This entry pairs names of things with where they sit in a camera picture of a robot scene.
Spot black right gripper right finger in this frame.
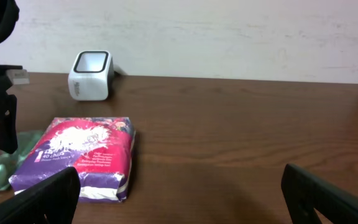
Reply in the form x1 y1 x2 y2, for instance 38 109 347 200
281 164 358 224

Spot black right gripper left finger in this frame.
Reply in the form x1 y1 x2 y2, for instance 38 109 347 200
0 167 80 224

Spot teal snack wrapper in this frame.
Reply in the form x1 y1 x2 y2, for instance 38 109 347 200
0 130 44 191

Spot pink purple tissue pack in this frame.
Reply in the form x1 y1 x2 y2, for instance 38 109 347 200
9 117 136 202

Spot white barcode scanner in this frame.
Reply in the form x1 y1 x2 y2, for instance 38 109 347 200
68 50 114 101

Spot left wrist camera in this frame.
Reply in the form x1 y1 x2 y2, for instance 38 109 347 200
6 69 30 85

